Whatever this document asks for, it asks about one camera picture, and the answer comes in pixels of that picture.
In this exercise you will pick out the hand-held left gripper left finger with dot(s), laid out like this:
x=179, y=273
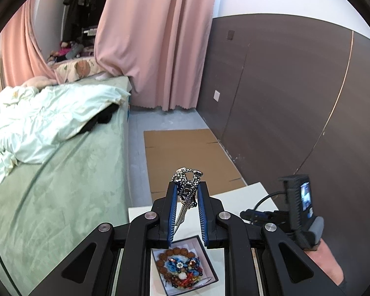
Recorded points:
x=172, y=212

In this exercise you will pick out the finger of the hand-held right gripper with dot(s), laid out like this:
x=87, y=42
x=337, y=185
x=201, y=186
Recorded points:
x=249, y=214

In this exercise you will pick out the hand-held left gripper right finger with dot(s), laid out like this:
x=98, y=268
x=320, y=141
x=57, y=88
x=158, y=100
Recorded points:
x=203, y=215

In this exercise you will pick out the black jewelry box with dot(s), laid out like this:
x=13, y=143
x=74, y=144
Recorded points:
x=200, y=246

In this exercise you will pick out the white carved bead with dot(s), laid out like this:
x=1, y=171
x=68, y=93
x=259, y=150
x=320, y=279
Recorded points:
x=182, y=274

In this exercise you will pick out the person's right forearm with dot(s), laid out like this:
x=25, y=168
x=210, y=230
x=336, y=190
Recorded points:
x=323, y=262

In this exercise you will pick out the flat cardboard sheets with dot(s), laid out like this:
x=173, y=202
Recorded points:
x=185, y=160

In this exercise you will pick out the green bed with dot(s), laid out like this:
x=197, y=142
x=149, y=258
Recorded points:
x=64, y=197

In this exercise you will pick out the black garment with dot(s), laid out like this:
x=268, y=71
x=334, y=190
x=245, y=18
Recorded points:
x=100, y=118

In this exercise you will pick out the pale green duvet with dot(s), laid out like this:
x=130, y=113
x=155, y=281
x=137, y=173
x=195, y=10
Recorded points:
x=49, y=114

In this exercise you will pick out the cartoon print pillow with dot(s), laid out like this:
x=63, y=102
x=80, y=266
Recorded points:
x=78, y=69

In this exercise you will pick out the wide pink curtain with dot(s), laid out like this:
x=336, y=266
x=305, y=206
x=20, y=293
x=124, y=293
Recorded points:
x=157, y=37

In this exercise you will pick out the pale pink pillow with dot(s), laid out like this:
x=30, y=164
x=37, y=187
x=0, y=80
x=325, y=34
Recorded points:
x=38, y=81

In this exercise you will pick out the pile of plush toys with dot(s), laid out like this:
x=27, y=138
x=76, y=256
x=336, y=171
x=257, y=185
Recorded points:
x=66, y=51

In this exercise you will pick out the narrow pink curtain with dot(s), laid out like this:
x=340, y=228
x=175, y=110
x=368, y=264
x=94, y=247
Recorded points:
x=21, y=46

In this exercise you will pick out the hanging dark clothes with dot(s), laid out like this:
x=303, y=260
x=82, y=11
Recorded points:
x=77, y=3

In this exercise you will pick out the white wall socket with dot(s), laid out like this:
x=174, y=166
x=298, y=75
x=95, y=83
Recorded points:
x=216, y=96

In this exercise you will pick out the dark wall switch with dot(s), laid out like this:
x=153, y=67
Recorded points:
x=230, y=35

